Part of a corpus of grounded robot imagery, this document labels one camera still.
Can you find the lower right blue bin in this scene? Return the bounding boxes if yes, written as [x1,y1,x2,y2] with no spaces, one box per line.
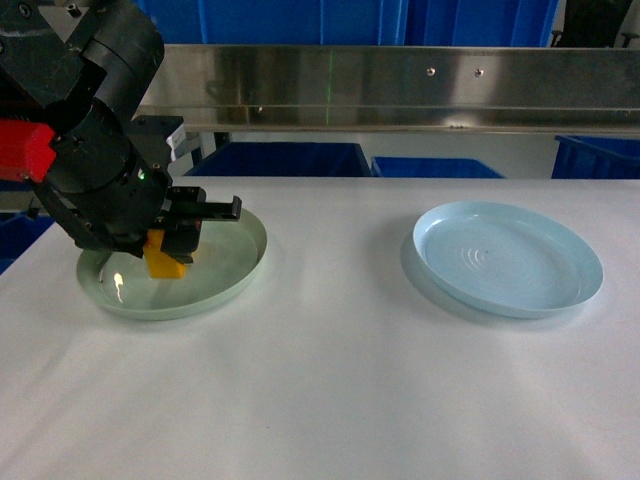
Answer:
[371,157,503,179]

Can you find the upper left blue bin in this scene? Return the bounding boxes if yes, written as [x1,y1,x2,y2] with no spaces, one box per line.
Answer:
[137,0,408,46]

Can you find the stainless steel shelf rail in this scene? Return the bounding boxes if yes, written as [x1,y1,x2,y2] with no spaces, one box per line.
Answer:
[139,45,639,136]

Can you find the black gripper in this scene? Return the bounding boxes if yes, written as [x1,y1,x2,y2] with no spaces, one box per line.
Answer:
[35,102,242,264]

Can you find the blue bin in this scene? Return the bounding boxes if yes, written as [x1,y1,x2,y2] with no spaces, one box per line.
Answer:
[137,0,408,46]
[551,135,639,180]
[186,142,371,177]
[405,0,558,47]
[371,157,503,179]

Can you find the upper right blue bin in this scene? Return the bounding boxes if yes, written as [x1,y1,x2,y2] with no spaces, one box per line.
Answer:
[405,0,558,47]

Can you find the pale green round plate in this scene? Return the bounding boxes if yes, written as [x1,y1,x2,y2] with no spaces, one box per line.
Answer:
[76,209,268,321]

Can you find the far right blue bin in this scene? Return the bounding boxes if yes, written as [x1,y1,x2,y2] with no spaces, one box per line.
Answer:
[551,135,639,180]

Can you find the light blue round plate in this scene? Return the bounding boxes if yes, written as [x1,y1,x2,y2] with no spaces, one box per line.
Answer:
[412,201,604,319]

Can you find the lower left blue bin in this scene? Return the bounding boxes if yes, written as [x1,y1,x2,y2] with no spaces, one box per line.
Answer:
[186,142,371,177]

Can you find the yellow two-stud toy block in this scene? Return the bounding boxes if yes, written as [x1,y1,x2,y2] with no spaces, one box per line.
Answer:
[143,229,189,279]

